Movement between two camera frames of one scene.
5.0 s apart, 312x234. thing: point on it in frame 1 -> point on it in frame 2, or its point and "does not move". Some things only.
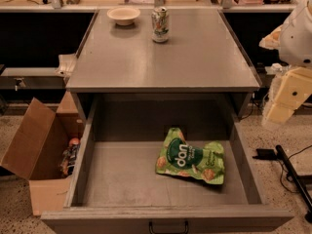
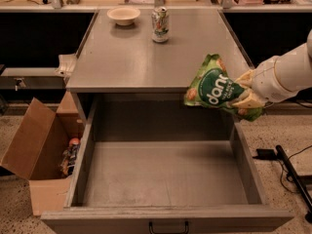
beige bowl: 124,16 does not move
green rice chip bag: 180,158 -> 212,85
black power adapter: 265,154 does not move
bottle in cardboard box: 69,156 does not move
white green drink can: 160,24 does not move
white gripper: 296,39 -> 264,79
